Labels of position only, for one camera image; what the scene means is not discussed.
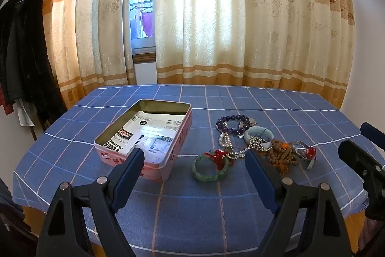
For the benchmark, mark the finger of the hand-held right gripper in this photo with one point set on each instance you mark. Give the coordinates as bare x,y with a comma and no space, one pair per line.
373,132
358,157

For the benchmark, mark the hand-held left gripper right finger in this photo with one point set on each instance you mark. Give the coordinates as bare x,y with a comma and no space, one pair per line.
261,181

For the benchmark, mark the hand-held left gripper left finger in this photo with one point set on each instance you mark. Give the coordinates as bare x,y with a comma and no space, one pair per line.
129,177

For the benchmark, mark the brown bead mala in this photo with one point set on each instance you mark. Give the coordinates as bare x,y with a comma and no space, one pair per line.
279,154

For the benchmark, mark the red knotted tassel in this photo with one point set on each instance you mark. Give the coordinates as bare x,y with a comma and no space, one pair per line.
219,157

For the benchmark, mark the pale jade bangle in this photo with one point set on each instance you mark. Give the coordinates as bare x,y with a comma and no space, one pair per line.
251,132

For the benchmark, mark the small silver trinket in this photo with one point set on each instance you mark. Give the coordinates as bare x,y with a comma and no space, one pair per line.
242,132

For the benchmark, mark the green jade bangle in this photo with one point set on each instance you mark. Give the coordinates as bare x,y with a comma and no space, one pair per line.
200,177

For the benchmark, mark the pink tin box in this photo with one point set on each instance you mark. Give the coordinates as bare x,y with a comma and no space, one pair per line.
180,141

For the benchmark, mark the person's right forearm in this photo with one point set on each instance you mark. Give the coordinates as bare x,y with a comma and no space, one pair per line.
371,236

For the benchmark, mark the printed paper sheet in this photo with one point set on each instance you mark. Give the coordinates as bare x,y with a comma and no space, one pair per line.
156,130

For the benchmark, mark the blue checked tablecloth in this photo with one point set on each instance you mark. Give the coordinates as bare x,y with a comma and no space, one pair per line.
180,214

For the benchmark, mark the wooden window sill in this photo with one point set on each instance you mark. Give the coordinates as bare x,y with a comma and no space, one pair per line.
144,57

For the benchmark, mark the white hanging garment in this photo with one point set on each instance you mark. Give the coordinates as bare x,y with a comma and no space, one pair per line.
25,115

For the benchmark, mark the red down jacket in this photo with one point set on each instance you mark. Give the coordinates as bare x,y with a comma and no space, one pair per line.
6,105

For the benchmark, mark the narrow cream orange curtain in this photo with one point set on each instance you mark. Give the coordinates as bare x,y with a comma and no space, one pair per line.
90,34

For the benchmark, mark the purple hanging garment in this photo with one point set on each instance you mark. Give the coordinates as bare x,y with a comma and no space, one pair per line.
147,23

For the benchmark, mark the black hooded coat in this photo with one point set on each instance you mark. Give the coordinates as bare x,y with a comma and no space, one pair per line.
27,49

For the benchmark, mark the wide cream orange curtain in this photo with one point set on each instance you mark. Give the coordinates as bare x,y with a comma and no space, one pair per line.
240,19

